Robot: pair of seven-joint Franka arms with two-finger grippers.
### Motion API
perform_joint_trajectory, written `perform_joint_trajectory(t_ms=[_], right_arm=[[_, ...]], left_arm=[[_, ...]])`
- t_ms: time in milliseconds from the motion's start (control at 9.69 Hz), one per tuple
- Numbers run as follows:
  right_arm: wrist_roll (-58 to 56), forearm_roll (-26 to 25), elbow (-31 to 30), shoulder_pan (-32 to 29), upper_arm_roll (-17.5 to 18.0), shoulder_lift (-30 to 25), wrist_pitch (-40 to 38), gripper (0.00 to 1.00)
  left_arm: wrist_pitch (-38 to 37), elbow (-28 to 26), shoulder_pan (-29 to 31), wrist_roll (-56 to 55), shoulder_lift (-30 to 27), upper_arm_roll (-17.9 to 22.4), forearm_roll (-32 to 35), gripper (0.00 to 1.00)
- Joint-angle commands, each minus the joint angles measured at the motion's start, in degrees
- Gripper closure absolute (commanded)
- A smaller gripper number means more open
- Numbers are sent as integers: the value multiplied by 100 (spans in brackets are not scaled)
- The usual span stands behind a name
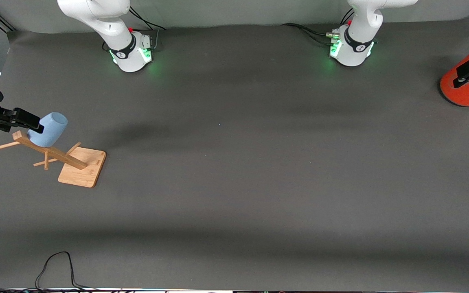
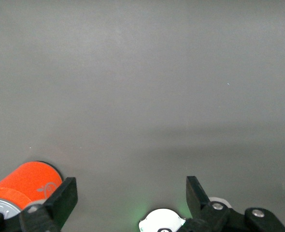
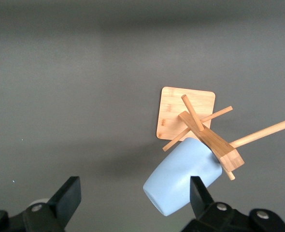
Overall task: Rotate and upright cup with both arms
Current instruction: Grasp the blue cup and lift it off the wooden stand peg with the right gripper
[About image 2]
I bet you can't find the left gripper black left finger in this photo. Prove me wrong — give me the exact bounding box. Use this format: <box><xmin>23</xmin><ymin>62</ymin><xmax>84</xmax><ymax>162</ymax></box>
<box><xmin>19</xmin><ymin>177</ymin><xmax>78</xmax><ymax>232</ymax></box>

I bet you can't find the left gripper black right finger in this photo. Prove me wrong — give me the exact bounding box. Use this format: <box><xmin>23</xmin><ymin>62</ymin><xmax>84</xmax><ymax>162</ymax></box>
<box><xmin>178</xmin><ymin>176</ymin><xmax>249</xmax><ymax>232</ymax></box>

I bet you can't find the orange canister with grey lid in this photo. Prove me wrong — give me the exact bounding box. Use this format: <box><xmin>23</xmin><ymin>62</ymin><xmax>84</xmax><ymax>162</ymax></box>
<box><xmin>0</xmin><ymin>161</ymin><xmax>63</xmax><ymax>218</ymax></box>

